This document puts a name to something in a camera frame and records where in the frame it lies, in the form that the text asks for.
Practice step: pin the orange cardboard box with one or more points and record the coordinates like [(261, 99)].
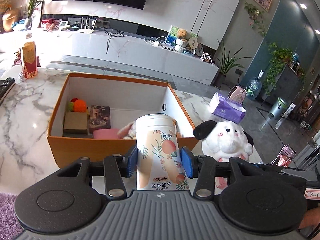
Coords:
[(128, 99)]

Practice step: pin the red yellow carton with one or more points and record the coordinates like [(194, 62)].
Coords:
[(29, 60)]

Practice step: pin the peach print white can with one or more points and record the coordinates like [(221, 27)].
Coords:
[(159, 165)]

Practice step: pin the pink striped white plush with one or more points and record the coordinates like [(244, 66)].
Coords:
[(223, 140)]

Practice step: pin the white wifi router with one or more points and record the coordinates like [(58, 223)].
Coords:
[(87, 25)]

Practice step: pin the cream crochet bunny doll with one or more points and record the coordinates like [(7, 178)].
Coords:
[(128, 132)]

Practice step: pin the white tv console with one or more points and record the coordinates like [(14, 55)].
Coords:
[(129, 53)]

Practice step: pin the pink small heater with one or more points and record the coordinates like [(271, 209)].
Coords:
[(237, 94)]

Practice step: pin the water bottle jug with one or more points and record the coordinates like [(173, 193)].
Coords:
[(254, 86)]

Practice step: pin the grey trash bin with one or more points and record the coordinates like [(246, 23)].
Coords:
[(279, 107)]

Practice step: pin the purple fluffy blanket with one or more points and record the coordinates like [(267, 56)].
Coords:
[(10, 227)]

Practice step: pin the dark illustrated card box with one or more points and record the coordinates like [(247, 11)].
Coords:
[(99, 118)]

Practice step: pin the potted plant left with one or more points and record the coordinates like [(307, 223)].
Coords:
[(32, 5)]

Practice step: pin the hanging green vine plant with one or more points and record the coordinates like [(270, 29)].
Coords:
[(280, 58)]

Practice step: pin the pink leather notebook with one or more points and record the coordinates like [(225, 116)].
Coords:
[(106, 134)]

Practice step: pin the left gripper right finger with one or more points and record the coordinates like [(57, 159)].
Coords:
[(202, 168)]

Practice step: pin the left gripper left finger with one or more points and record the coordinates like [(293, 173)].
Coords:
[(117, 167)]

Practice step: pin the right hand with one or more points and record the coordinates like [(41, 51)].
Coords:
[(311, 218)]

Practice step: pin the brown square box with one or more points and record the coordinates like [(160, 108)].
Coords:
[(75, 122)]

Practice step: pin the copper vase dried flowers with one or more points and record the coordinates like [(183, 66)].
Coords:
[(9, 15)]

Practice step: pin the floor plant right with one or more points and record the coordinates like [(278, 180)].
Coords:
[(227, 62)]

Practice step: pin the purple tissue pack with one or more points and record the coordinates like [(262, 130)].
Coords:
[(227, 109)]

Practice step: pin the black remote keyboard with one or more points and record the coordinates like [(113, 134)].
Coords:
[(5, 87)]

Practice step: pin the teddy bear on console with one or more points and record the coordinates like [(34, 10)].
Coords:
[(181, 34)]

